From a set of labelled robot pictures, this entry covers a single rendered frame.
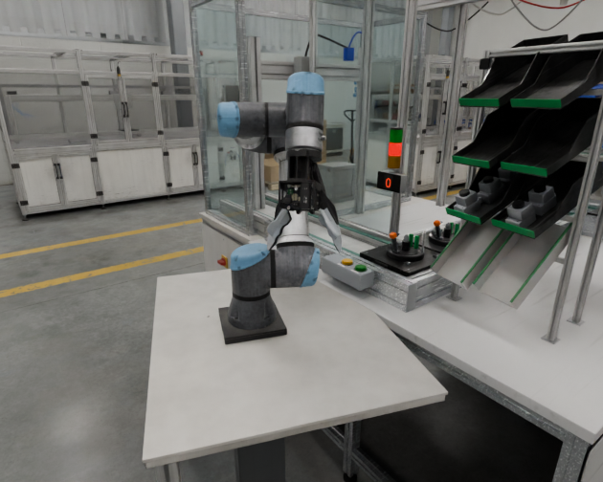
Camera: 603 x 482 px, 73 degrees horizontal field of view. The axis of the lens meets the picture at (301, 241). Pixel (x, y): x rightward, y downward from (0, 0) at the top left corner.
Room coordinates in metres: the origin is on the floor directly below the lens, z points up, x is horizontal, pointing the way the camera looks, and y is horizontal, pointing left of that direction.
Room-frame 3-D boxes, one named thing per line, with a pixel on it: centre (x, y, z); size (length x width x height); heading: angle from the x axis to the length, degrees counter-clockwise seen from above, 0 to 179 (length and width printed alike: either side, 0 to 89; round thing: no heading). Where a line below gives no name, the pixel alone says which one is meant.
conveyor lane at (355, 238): (1.70, -0.23, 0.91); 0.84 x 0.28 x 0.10; 36
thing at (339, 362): (1.15, 0.11, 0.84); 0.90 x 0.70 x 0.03; 16
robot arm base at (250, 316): (1.13, 0.15, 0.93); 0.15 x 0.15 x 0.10
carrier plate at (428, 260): (1.44, -0.39, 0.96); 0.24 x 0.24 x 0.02; 36
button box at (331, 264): (1.38, -0.17, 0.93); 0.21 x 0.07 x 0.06; 36
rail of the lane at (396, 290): (1.57, -0.10, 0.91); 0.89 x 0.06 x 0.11; 36
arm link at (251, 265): (1.13, 0.15, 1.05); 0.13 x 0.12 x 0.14; 95
